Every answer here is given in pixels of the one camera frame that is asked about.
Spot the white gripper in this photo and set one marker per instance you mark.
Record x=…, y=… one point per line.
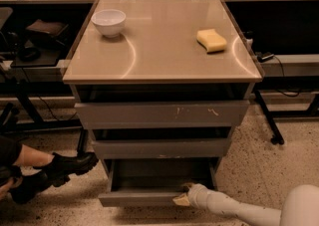
x=200, y=194

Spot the grey bottom drawer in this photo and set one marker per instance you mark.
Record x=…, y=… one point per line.
x=154, y=181

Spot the grey drawer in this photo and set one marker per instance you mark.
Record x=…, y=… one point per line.
x=175, y=148
x=161, y=115
x=154, y=181

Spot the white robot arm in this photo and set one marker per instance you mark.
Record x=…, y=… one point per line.
x=300, y=208

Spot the grey middle drawer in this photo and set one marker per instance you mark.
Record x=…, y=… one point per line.
x=175, y=148

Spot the grey top drawer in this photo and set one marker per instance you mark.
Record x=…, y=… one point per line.
x=161, y=115

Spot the grey drawer cabinet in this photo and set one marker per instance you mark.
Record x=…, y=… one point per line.
x=157, y=59

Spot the black table leg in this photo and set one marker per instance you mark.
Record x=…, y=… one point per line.
x=276, y=134

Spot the yellow sponge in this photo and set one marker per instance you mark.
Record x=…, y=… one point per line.
x=211, y=40

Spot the black power adapter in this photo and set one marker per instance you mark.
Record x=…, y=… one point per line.
x=263, y=57

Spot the white ceramic bowl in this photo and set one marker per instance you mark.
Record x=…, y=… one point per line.
x=110, y=22

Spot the black headphones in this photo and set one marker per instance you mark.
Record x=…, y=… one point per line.
x=28, y=54

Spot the brown box on shelf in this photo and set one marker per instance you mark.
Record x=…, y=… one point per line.
x=46, y=30

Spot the black left desk frame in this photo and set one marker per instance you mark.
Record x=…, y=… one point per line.
x=23, y=91

